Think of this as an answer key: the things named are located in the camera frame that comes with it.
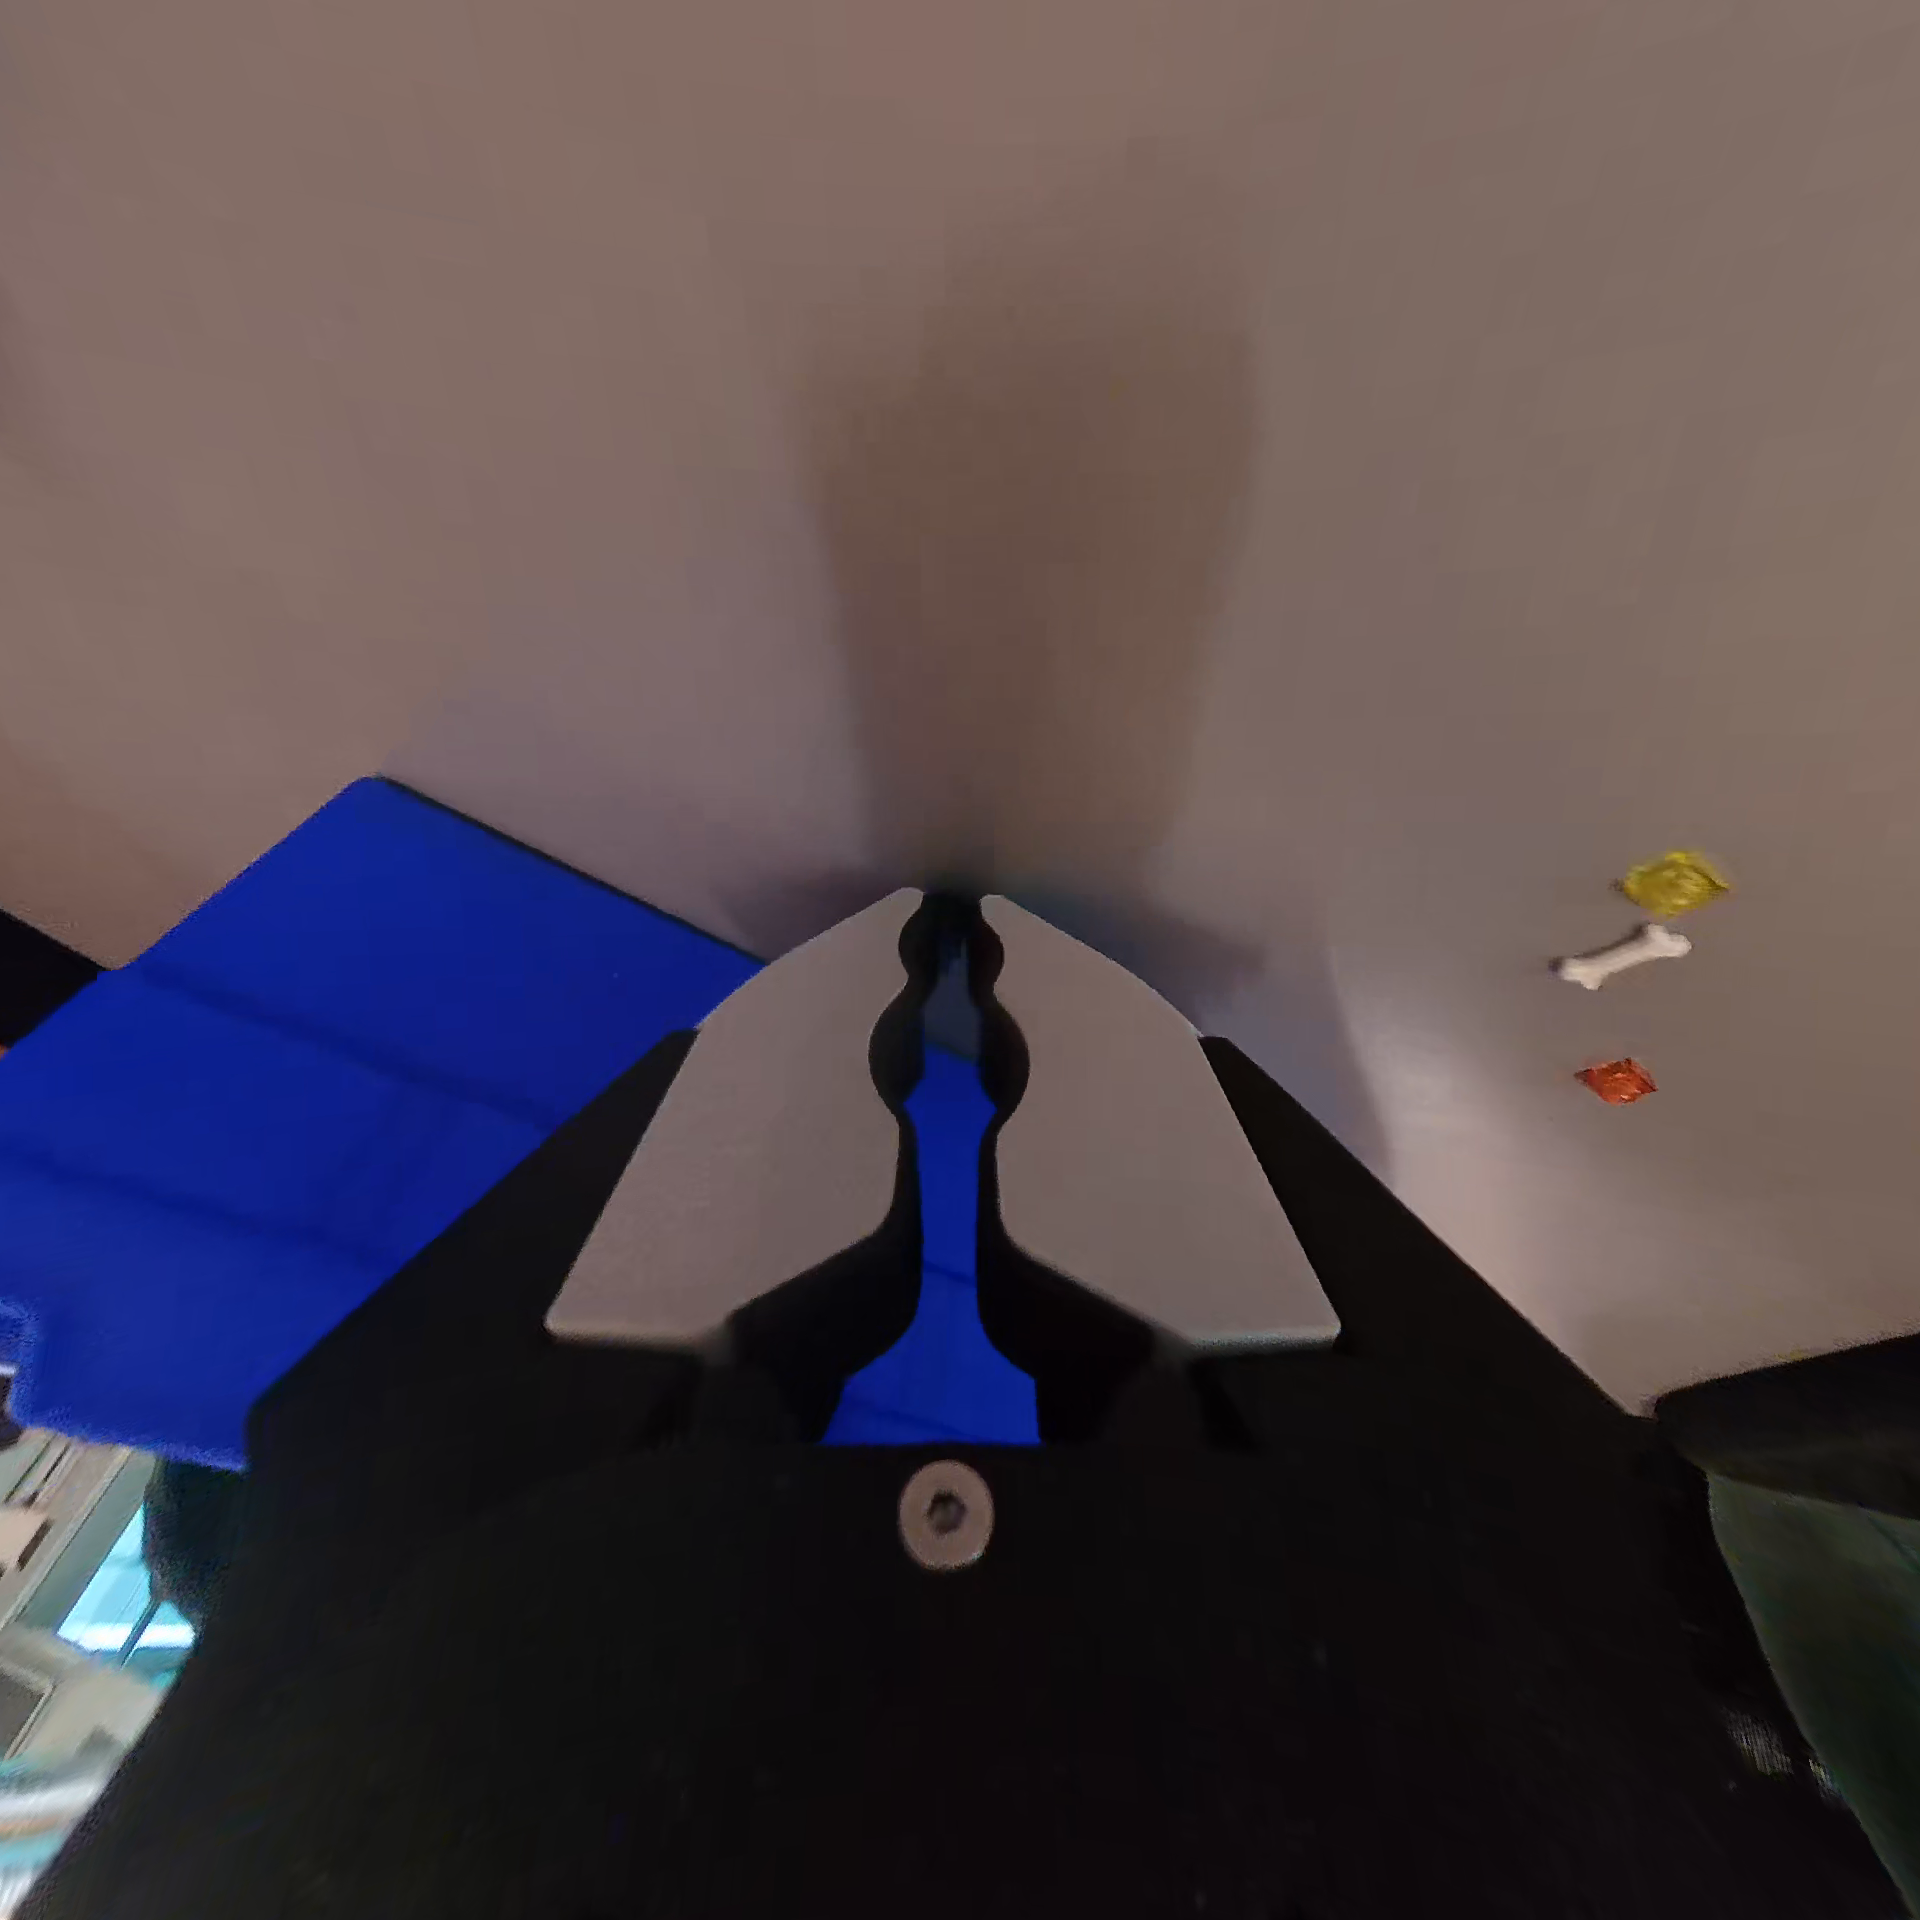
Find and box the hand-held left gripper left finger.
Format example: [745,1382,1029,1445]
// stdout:
[541,889,927,1350]

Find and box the black quilted wrist rest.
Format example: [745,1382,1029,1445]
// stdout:
[1658,1337,1920,1493]

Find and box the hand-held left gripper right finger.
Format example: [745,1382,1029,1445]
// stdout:
[976,892,1345,1355]

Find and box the blue plastic bin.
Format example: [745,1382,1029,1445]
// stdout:
[0,776,1041,1472]

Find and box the small yellow stud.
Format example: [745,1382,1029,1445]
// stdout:
[1621,850,1735,917]

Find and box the small white bone piece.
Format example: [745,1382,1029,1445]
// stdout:
[1553,926,1696,991]

